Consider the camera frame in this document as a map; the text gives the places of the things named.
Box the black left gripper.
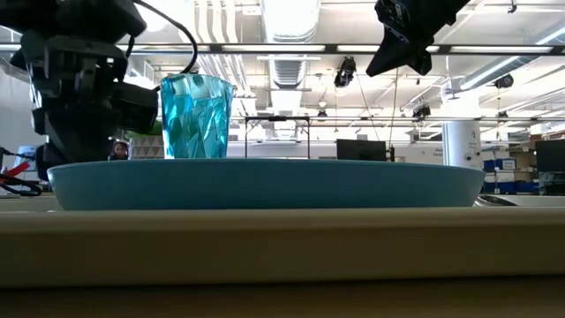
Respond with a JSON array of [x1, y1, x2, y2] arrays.
[[8, 34, 130, 183]]

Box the blue storage bins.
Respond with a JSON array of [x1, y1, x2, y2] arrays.
[[483, 158, 540, 195]]

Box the succulent plant in white pot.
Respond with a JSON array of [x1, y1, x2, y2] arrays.
[[126, 121, 165, 161]]

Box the person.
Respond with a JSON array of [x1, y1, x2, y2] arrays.
[[109, 140, 131, 162]]

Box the red tool handle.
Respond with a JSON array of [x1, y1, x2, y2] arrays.
[[0, 161, 32, 179]]

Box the large black monitor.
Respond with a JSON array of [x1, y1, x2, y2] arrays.
[[535, 139, 565, 174]]

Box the white round pillar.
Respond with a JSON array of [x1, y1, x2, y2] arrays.
[[441, 119, 484, 170]]

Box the beige plastic tray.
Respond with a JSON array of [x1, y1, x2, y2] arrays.
[[0, 193, 565, 289]]

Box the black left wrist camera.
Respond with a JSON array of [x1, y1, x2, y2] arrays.
[[109, 81, 160, 135]]

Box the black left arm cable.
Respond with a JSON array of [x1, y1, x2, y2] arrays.
[[132, 0, 200, 75]]

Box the blue plastic plate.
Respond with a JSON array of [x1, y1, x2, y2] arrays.
[[47, 158, 486, 212]]

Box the silver ceiling air duct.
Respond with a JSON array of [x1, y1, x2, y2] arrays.
[[260, 0, 322, 90]]

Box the black hanging camera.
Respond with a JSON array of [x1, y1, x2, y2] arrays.
[[333, 56, 358, 89]]

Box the teal faceted plastic cup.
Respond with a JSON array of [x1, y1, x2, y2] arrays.
[[160, 72, 235, 160]]

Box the black coiled cable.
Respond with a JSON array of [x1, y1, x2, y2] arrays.
[[0, 173, 43, 198]]

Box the black metal table frame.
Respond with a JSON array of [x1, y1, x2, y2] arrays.
[[244, 115, 312, 160]]

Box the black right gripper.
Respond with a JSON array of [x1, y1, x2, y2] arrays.
[[365, 0, 471, 78]]

